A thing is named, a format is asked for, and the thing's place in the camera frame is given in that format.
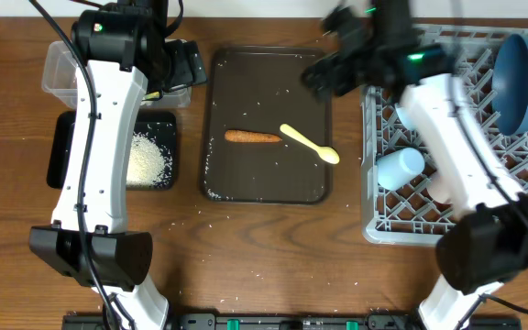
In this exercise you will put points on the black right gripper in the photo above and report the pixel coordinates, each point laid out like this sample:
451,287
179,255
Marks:
331,64

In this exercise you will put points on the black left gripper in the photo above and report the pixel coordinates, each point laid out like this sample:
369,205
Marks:
185,71

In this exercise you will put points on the yellow snack wrapper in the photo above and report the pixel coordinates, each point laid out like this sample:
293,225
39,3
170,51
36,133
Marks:
152,96

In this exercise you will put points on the orange carrot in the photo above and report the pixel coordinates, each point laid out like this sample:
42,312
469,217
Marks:
241,136

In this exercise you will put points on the yellow plastic spoon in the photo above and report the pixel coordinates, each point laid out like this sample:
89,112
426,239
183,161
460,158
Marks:
326,154

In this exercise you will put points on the light blue plastic cup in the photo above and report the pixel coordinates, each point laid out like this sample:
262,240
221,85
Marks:
399,168

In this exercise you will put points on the pink plastic cup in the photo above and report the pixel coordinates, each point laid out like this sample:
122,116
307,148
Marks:
437,189

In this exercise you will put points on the dark blue bowl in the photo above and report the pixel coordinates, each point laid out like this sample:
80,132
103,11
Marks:
510,82

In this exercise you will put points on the light blue small bowl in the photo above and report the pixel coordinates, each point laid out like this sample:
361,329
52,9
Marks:
404,117

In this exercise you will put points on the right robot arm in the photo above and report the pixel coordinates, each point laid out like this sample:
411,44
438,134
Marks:
488,246

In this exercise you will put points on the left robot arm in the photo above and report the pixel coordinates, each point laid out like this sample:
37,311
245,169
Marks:
125,53

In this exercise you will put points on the black waste tray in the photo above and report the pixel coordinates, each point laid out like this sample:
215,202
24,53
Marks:
160,125

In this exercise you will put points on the grey dishwasher rack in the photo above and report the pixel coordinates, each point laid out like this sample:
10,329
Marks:
409,216

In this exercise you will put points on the pile of white rice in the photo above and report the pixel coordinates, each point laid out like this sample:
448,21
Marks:
149,166

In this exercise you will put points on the dark brown serving tray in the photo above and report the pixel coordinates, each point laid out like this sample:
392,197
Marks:
258,89

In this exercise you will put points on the clear plastic container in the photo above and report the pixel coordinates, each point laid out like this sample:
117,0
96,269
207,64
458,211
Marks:
58,79

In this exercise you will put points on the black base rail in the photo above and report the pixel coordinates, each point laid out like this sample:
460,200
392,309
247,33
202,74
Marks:
206,321

